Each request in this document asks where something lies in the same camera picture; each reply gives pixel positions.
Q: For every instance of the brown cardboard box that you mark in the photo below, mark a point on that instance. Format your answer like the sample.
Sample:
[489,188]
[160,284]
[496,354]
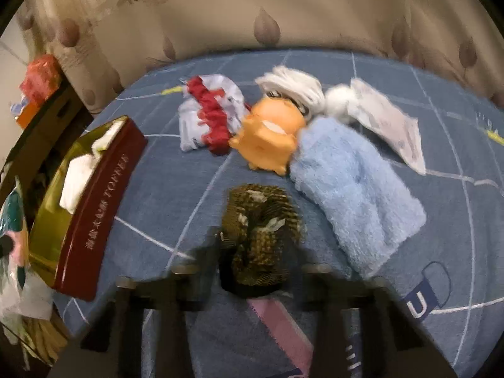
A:
[51,114]

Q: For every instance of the orange packet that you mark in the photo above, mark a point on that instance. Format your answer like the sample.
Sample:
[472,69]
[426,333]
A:
[27,115]

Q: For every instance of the red and white packet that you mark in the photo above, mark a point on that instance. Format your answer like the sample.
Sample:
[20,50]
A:
[210,118]

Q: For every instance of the red plastic bag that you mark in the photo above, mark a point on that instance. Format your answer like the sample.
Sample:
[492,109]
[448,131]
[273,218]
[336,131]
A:
[41,76]

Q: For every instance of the red box with gold interior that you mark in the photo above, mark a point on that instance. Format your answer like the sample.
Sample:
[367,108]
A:
[98,212]

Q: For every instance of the light blue towel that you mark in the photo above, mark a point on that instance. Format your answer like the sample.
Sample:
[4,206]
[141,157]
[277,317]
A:
[354,201]

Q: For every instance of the white fluffy ball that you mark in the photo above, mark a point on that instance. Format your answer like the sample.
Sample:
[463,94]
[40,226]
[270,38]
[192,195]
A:
[338,102]

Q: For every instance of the white plastic packet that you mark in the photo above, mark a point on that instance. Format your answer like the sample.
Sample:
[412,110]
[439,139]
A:
[390,126]

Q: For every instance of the beige leaf-print curtain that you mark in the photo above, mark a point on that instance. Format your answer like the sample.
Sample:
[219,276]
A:
[315,8]

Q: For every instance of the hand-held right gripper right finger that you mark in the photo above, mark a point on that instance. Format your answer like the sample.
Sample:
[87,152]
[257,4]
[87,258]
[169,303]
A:
[299,279]

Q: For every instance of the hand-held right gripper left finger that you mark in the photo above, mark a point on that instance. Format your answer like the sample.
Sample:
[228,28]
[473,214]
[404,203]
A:
[204,279]

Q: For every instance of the brown mesh sponge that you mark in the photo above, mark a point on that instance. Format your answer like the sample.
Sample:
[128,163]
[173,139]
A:
[256,232]

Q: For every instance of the orange plush toy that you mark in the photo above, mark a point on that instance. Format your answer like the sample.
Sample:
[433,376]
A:
[267,138]

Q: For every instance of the white tissue paper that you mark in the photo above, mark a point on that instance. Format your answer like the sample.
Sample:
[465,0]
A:
[78,181]

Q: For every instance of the blue checked bedsheet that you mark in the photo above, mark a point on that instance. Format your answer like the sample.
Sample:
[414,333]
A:
[393,323]

